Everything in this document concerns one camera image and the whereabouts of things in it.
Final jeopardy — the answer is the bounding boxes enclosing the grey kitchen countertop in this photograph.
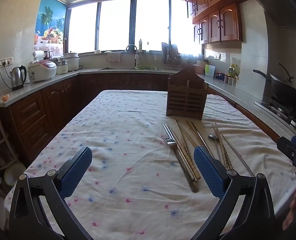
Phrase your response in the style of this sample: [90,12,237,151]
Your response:
[0,66,296,140]

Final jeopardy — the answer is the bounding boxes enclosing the wooden upper cabinets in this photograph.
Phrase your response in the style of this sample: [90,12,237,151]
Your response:
[182,0,244,46]

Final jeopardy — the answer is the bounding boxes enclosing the wall power outlets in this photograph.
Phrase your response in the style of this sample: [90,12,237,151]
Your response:
[0,57,14,68]

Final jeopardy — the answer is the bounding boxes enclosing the metal fork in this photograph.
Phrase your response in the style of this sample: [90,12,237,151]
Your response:
[162,137,186,165]

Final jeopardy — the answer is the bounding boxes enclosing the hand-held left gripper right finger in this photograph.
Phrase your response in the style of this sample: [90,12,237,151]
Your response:
[192,145,276,240]

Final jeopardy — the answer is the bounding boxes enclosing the black wok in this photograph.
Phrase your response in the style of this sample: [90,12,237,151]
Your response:
[253,62,296,108]

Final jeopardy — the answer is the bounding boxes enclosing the dish rack with utensils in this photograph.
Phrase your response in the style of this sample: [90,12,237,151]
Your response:
[161,42,189,67]

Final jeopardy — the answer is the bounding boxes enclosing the green yellow bottles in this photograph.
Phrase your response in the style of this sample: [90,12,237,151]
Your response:
[228,64,242,77]

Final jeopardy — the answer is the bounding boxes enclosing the wooden cabinets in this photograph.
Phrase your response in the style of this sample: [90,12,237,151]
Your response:
[0,73,172,160]
[182,0,244,46]

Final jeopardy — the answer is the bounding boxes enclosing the kitchen window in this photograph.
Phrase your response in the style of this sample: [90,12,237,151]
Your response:
[67,0,204,55]

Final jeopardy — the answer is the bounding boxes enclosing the wooden utensil holder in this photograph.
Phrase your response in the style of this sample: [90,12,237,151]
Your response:
[166,67,209,120]

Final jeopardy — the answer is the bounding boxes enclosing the metal spoon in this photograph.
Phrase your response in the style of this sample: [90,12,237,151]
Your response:
[208,134,222,162]

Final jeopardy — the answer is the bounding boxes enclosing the white dish cloth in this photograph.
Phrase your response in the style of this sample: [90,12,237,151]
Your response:
[106,52,122,63]

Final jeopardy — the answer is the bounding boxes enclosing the gas stove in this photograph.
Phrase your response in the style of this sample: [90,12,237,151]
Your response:
[254,97,296,128]

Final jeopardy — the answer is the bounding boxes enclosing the brown wooden chopstick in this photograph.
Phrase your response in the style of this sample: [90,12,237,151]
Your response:
[180,127,199,148]
[186,120,205,147]

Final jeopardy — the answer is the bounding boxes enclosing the white bowl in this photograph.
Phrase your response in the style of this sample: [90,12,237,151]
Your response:
[4,161,27,186]

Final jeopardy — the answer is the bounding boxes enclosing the white slow cooker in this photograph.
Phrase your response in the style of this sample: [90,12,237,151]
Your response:
[63,52,80,72]

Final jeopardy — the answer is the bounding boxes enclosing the person's right hand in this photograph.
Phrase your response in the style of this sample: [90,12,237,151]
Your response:
[282,184,296,233]

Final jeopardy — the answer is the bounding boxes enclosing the seasoning jars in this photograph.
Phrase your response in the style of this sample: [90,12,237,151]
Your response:
[224,74,239,87]

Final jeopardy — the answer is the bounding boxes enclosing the white floral tablecloth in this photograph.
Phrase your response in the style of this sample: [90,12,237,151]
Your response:
[4,89,296,240]

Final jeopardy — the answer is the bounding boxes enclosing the kitchen faucet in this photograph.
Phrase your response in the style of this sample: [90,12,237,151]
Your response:
[125,44,140,68]

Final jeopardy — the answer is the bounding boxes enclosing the bamboo chopstick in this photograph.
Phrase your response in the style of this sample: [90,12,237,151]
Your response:
[214,122,233,169]
[212,122,230,170]
[177,123,196,174]
[174,119,200,193]

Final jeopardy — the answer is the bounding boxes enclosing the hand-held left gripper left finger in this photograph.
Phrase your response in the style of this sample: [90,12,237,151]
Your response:
[9,146,93,240]

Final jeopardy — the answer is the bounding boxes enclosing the small white pot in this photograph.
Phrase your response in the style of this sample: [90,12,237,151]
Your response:
[55,57,69,75]

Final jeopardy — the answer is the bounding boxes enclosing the steel electric kettle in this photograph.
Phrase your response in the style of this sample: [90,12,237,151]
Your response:
[10,65,28,91]

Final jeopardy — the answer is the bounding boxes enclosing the wooden lower cabinets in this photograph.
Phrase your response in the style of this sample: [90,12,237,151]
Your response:
[0,73,172,160]

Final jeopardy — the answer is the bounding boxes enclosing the tropical fruit wall poster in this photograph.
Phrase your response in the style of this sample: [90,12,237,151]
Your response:
[34,0,69,55]

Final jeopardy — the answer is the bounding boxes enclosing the white rice cooker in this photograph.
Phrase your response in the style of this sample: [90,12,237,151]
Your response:
[28,60,58,83]

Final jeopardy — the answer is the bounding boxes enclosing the paper towel roll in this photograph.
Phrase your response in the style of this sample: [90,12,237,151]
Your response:
[33,50,46,62]

